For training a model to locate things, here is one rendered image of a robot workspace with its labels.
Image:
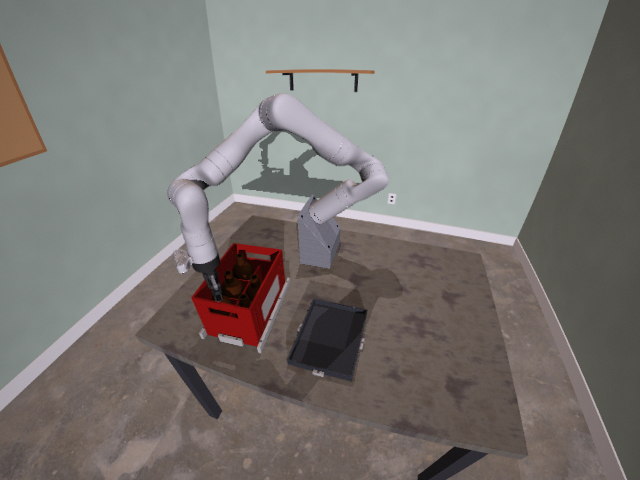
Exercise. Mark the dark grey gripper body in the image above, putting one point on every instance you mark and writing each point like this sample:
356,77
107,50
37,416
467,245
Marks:
208,268

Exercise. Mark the brown glass bottle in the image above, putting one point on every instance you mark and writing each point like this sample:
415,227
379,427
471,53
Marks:
254,287
231,287
226,300
242,269
244,301

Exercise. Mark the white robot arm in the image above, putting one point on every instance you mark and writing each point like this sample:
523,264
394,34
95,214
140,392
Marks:
281,111

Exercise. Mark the red bottle crate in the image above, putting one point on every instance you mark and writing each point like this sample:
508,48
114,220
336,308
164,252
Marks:
251,322

